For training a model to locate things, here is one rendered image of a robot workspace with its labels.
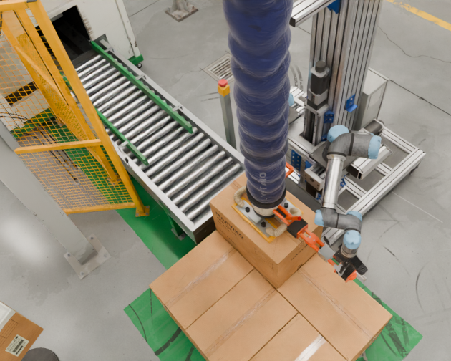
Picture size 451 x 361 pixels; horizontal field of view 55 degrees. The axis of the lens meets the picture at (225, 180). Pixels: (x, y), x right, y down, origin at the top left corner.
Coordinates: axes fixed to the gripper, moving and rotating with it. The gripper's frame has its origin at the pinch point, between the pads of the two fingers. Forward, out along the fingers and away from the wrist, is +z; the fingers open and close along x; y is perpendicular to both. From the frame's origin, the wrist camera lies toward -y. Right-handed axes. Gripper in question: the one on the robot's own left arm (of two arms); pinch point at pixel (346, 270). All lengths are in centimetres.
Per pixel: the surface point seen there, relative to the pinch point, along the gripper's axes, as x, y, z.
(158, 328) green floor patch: 94, 83, 107
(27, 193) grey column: 106, 168, -1
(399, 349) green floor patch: -25, -43, 108
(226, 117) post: -44, 155, 37
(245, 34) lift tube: 11, 54, -126
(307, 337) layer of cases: 28, -3, 53
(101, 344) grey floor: 134, 103, 107
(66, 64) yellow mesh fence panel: 46, 174, -63
